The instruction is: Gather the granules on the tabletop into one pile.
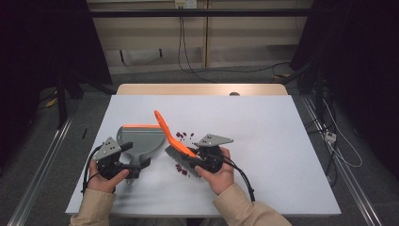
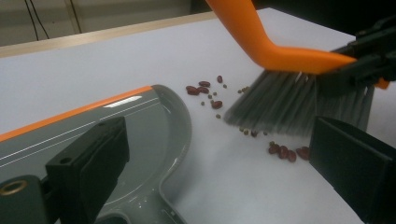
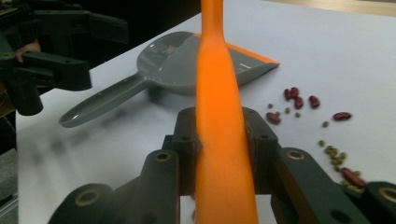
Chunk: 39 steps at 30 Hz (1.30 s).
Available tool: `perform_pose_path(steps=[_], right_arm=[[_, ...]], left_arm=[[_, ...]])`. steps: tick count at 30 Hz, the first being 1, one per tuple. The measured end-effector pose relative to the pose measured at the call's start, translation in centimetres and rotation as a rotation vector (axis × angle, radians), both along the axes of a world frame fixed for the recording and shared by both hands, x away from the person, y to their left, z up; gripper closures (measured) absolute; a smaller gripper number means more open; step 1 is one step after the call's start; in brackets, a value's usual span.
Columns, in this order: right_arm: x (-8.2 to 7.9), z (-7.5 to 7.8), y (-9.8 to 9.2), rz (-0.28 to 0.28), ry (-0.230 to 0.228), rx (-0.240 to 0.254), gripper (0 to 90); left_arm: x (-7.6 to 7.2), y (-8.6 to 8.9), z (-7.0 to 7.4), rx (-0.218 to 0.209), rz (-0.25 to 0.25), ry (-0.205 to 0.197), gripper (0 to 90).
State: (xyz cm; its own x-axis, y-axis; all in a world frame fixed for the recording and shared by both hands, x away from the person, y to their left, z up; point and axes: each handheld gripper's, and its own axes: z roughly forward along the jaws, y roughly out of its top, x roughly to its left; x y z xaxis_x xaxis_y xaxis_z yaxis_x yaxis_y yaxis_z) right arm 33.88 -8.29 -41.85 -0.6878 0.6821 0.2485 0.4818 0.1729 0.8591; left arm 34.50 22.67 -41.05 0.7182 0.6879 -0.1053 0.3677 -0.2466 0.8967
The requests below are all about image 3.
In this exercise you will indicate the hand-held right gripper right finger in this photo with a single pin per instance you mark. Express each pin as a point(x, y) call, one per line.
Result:
point(264, 155)

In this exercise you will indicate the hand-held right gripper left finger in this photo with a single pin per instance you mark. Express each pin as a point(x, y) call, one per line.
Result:
point(183, 149)

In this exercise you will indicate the orange brush with grey bristles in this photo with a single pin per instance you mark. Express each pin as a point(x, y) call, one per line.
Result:
point(219, 124)

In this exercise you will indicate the small green beans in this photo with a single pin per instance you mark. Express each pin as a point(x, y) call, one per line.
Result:
point(331, 151)

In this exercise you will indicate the grey dustpan with orange lip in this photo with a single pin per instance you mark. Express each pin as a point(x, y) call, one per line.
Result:
point(174, 68)

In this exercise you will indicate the red kidney beans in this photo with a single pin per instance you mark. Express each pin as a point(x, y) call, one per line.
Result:
point(342, 116)

